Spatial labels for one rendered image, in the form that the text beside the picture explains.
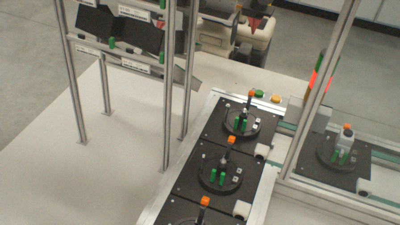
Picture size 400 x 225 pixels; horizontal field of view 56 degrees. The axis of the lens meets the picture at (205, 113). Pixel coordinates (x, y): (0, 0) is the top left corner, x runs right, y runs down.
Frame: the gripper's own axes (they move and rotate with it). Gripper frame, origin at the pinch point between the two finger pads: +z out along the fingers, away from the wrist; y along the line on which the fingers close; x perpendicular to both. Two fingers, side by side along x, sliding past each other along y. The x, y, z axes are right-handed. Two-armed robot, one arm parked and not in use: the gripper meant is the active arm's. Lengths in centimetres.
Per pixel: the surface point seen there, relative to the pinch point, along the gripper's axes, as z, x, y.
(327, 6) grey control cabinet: 98, 282, 26
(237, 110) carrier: 25.5, -12.8, 2.3
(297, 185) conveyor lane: 30, -34, 30
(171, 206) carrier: 29, -59, -3
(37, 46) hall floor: 119, 100, -197
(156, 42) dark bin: -8.5, -36.5, -19.6
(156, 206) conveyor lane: 30, -60, -8
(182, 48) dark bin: -1.6, -25.0, -16.4
